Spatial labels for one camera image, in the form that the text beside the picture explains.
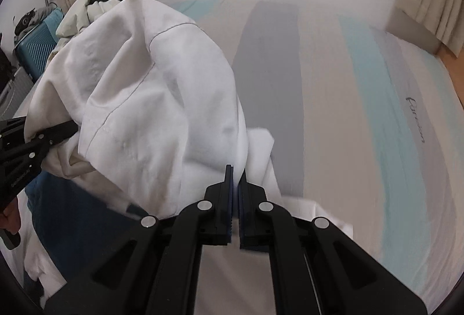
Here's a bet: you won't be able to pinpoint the white and navy hoodie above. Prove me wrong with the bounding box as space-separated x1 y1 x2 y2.
14 0 356 315

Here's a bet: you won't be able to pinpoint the grey clothes on suitcase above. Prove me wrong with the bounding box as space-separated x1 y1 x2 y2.
13 5 55 44

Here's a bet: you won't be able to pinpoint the cream clothes pile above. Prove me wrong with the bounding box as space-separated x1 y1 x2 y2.
47 0 119 62

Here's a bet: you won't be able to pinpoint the person's left hand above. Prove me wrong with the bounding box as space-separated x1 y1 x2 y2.
0 197 21 235

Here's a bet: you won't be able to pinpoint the silver hard suitcase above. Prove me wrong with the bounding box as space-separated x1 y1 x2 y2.
0 66 34 120

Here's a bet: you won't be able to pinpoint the teal ribbed suitcase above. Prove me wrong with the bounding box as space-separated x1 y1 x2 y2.
13 7 64 82

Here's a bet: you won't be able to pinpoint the striped printed bed sheet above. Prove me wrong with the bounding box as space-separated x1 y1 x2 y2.
174 0 463 310

